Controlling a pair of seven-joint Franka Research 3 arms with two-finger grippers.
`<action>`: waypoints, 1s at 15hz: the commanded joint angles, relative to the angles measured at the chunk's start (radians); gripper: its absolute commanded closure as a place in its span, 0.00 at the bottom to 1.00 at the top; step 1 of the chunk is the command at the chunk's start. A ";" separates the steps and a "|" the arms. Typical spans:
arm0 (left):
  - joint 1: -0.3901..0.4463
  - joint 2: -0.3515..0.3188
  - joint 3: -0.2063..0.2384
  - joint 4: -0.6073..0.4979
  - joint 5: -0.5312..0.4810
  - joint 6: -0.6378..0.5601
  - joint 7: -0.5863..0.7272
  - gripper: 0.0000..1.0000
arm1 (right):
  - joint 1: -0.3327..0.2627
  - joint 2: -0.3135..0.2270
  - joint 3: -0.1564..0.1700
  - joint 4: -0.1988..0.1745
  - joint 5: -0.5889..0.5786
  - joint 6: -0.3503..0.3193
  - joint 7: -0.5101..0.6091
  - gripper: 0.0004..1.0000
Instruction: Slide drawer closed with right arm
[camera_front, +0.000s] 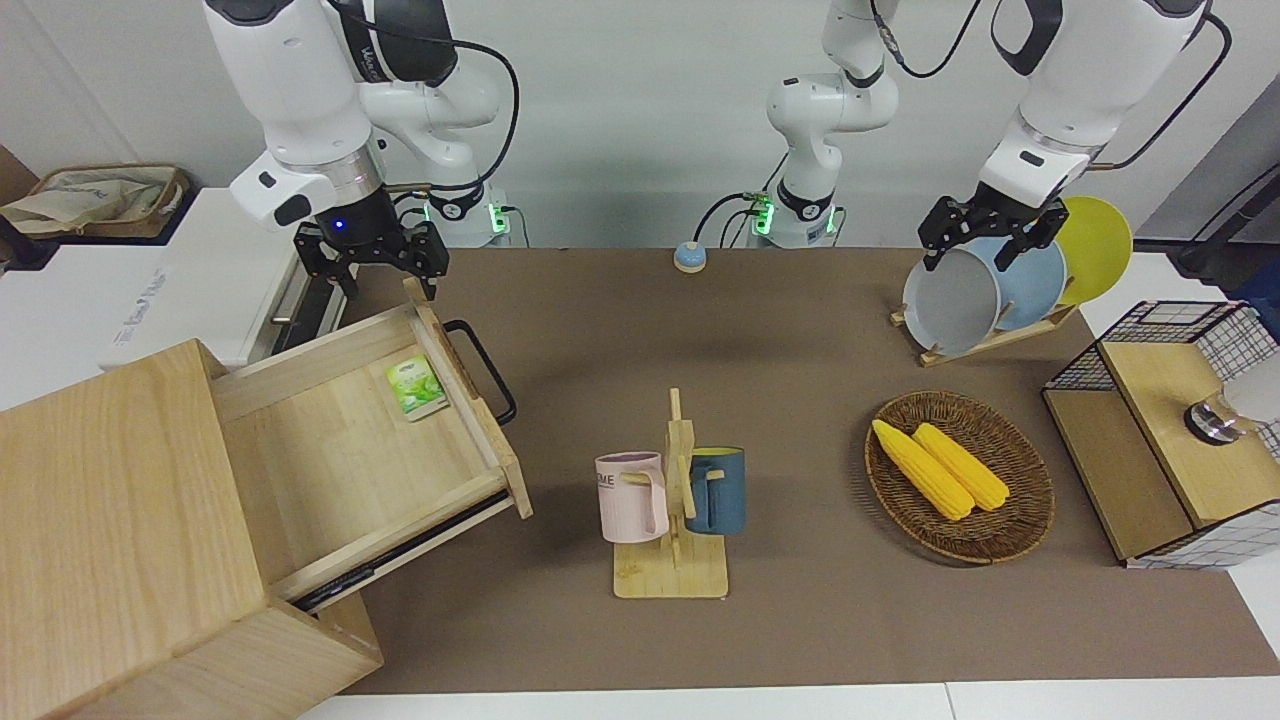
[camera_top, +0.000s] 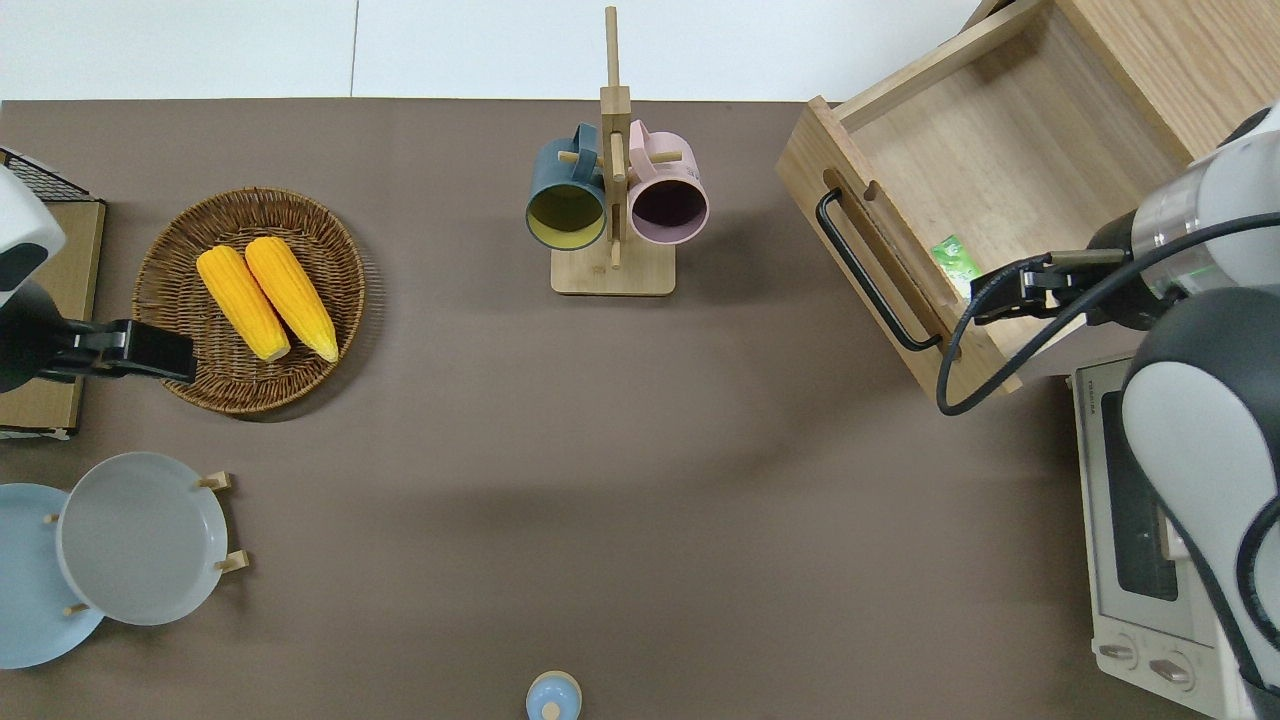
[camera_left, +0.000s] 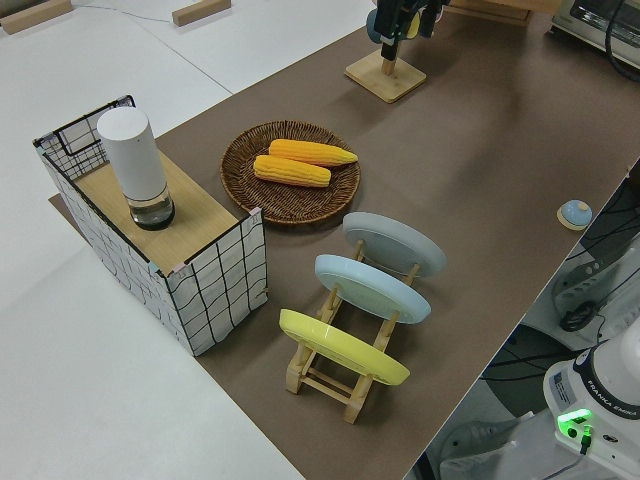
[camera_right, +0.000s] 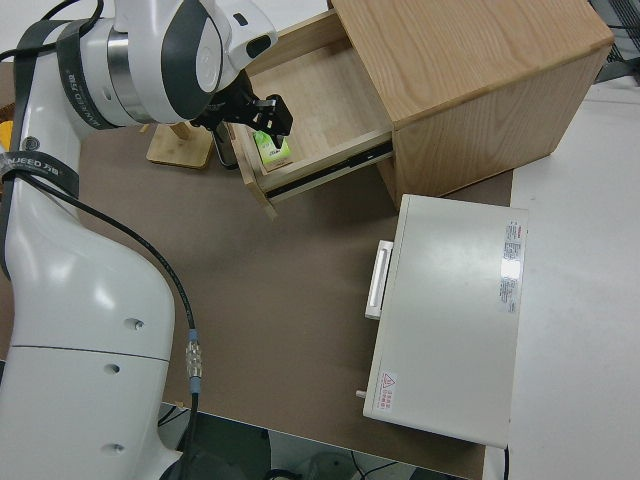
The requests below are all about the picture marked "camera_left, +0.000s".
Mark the light blue plate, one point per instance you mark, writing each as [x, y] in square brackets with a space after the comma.
[370, 287]

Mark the wooden mug tree stand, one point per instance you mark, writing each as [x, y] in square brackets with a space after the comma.
[387, 80]

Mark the yellow corn cob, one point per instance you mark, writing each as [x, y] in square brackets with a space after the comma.
[315, 151]
[290, 171]

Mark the grey plate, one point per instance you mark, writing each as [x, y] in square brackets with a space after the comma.
[395, 245]

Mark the white cylinder dispenser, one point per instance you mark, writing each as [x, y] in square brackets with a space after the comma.
[132, 160]

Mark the white slotted plastic housing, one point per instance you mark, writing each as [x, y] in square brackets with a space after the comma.
[575, 287]

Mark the large brown table mat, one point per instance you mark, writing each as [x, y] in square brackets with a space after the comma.
[475, 150]

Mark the round brown wicker basket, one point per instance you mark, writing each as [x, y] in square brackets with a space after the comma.
[245, 175]

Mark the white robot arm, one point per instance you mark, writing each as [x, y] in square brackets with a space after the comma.
[600, 385]

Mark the wooden dish rack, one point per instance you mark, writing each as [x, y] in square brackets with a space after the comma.
[325, 385]

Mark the yellow plate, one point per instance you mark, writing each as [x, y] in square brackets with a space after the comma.
[340, 345]

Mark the grey robot mounting base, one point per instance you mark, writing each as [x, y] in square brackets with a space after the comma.
[480, 445]

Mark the beige toaster oven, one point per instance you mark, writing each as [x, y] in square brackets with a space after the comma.
[580, 25]

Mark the blue mug yellow inside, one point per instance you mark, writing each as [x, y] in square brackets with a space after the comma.
[371, 27]

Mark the white grid-patterned shelf box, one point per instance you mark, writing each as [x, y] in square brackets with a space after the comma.
[215, 280]

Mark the light wooden drawer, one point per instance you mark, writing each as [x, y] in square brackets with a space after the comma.
[487, 12]

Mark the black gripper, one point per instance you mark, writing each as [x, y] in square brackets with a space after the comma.
[392, 15]

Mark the plain wooden block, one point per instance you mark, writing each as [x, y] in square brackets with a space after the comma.
[200, 12]
[30, 17]

